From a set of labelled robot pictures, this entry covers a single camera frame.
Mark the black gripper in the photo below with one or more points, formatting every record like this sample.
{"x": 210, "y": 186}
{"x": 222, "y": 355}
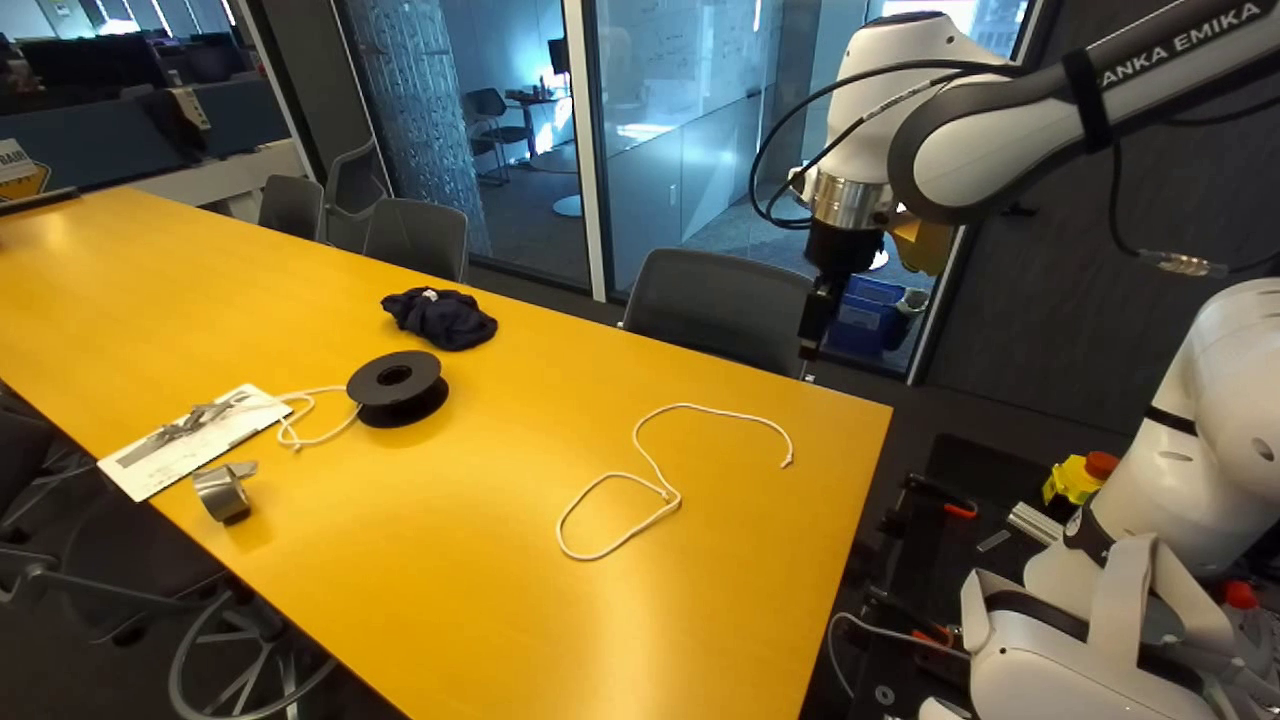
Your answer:
{"x": 841, "y": 258}

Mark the dark grey office chair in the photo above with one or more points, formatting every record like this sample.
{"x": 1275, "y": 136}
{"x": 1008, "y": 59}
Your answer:
{"x": 705, "y": 304}
{"x": 291, "y": 207}
{"x": 40, "y": 466}
{"x": 247, "y": 667}
{"x": 419, "y": 243}

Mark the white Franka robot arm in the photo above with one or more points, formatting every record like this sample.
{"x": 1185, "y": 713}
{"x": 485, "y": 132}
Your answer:
{"x": 1067, "y": 120}

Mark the white printed paper sheet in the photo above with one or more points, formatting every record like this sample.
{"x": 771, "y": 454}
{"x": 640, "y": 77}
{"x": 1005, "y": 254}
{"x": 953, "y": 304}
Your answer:
{"x": 186, "y": 440}

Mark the black cloth cap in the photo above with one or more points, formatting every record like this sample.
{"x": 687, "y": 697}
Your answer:
{"x": 441, "y": 322}

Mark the aluminium extrusion bar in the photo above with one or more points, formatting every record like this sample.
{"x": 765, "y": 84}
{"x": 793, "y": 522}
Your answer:
{"x": 1038, "y": 522}

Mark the black pegboard base plate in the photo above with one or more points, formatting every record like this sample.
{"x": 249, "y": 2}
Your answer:
{"x": 995, "y": 466}

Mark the grey tape roll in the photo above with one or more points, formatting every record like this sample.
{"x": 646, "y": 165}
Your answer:
{"x": 226, "y": 497}

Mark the yellow emergency stop box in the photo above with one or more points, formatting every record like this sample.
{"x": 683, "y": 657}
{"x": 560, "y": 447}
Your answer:
{"x": 1073, "y": 481}

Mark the orange black clamp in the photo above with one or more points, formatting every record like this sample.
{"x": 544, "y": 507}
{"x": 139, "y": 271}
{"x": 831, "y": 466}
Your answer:
{"x": 921, "y": 634}
{"x": 951, "y": 509}

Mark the office chair behind glass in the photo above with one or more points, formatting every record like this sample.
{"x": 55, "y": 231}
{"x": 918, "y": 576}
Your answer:
{"x": 494, "y": 120}

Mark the blue storage bin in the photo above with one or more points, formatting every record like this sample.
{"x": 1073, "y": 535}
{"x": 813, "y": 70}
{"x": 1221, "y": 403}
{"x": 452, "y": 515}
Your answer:
{"x": 883, "y": 322}

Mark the black filament spool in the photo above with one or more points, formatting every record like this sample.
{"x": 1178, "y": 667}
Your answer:
{"x": 398, "y": 384}

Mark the white VR headset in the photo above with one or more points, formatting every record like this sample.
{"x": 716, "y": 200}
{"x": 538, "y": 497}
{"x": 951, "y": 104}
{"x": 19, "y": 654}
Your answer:
{"x": 1080, "y": 667}

